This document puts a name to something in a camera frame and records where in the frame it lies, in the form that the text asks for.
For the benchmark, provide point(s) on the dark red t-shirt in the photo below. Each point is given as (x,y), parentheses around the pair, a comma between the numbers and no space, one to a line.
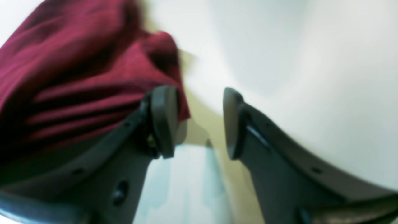
(75,69)

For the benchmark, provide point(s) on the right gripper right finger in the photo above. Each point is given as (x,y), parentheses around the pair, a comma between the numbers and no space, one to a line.
(293,186)

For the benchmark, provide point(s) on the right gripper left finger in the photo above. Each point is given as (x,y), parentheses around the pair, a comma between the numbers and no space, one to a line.
(98,180)

